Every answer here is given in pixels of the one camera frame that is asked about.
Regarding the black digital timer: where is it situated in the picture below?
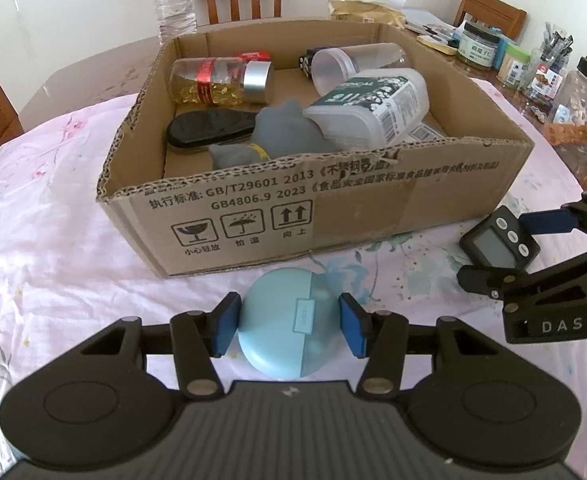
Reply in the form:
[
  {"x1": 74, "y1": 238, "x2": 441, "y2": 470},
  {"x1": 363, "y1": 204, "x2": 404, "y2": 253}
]
[{"x1": 459, "y1": 206, "x2": 540, "y2": 270}]

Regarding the light blue round case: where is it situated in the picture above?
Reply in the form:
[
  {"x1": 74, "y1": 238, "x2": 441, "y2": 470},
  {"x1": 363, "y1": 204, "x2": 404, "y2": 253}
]
[{"x1": 238, "y1": 268, "x2": 340, "y2": 380}]

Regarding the black oval case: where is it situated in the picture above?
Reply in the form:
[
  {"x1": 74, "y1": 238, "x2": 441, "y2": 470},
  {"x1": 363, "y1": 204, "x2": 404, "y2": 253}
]
[{"x1": 166, "y1": 108, "x2": 258, "y2": 153}]

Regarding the clear bag with orange contents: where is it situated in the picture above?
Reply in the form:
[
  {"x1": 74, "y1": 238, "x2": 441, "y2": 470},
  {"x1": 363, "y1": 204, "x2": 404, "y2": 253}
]
[{"x1": 543, "y1": 122, "x2": 587, "y2": 146}]

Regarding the pink floral tablecloth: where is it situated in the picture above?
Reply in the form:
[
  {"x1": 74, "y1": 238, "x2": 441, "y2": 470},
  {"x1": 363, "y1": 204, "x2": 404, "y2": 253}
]
[{"x1": 0, "y1": 77, "x2": 587, "y2": 476}]

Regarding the green-lidded spice jar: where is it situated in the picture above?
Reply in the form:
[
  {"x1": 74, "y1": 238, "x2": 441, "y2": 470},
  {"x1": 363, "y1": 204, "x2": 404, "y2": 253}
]
[{"x1": 497, "y1": 42, "x2": 531, "y2": 88}]

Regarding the clear pen holder with pens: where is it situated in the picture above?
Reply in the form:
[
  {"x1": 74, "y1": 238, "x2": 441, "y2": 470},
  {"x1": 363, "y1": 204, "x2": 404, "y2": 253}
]
[{"x1": 522, "y1": 20, "x2": 575, "y2": 106}]

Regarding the brown cardboard box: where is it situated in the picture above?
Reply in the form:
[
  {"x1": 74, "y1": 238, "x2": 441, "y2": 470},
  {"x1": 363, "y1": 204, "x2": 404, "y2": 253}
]
[{"x1": 96, "y1": 18, "x2": 533, "y2": 278}]

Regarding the dark-lidded glass jar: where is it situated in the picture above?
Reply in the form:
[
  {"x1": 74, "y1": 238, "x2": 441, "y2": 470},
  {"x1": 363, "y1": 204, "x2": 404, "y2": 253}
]
[{"x1": 457, "y1": 22, "x2": 501, "y2": 70}]

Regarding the white labelled plastic bottle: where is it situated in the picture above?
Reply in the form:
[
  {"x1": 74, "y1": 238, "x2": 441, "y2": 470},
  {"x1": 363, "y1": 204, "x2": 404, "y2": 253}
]
[{"x1": 303, "y1": 68, "x2": 430, "y2": 151}]

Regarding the grey cat figurine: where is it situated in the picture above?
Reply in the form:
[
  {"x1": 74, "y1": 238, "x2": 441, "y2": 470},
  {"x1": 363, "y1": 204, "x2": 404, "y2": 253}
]
[{"x1": 209, "y1": 99, "x2": 341, "y2": 170}]

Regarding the yellow sticky note pad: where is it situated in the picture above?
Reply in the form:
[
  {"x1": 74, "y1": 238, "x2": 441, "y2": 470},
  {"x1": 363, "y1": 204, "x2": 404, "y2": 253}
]
[{"x1": 416, "y1": 35, "x2": 457, "y2": 56}]

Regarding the wooden chair at right corner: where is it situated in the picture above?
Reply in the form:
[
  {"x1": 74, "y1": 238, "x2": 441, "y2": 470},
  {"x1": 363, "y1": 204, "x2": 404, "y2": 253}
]
[{"x1": 453, "y1": 0, "x2": 527, "y2": 40}]

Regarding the capsule bottle with silver cap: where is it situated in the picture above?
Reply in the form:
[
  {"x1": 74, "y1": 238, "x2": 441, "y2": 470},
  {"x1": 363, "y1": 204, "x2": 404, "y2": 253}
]
[{"x1": 168, "y1": 56, "x2": 273, "y2": 107}]

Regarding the stack of white papers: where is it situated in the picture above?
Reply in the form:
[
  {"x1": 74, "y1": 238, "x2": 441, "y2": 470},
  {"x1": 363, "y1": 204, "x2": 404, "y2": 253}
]
[{"x1": 402, "y1": 8, "x2": 461, "y2": 41}]

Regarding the clear tube with pink discs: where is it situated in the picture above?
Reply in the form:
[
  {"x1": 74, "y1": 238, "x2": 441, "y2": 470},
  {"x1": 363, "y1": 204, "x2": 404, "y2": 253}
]
[{"x1": 311, "y1": 42, "x2": 411, "y2": 96}]

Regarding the dark small toy block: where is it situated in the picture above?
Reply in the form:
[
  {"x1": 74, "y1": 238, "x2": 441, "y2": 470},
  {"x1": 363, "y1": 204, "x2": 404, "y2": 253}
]
[{"x1": 299, "y1": 47, "x2": 323, "y2": 80}]

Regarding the red toy car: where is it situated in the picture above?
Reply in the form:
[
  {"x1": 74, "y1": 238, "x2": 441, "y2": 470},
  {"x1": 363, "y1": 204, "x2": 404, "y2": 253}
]
[{"x1": 236, "y1": 51, "x2": 272, "y2": 64}]

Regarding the gold tissue pack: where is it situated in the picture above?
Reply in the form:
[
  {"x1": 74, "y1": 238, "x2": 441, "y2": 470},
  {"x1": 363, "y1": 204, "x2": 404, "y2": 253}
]
[{"x1": 328, "y1": 0, "x2": 407, "y2": 29}]

